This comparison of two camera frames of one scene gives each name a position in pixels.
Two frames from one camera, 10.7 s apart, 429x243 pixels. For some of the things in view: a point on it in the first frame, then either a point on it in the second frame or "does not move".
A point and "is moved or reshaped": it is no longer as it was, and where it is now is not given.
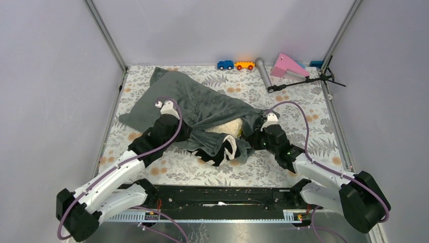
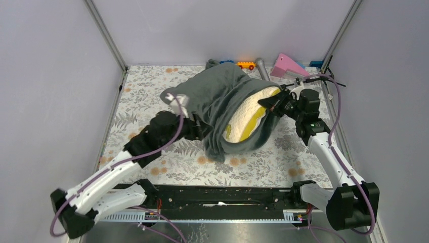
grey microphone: (261, 66) does not move
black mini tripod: (324, 77) does not move
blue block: (316, 64) does not move
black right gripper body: (261, 142) -> (286, 106)
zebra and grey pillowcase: (200, 106) -> (213, 94)
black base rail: (219, 203) does not move
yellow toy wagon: (249, 65) does not move
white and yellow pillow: (232, 127) is moved or reshaped
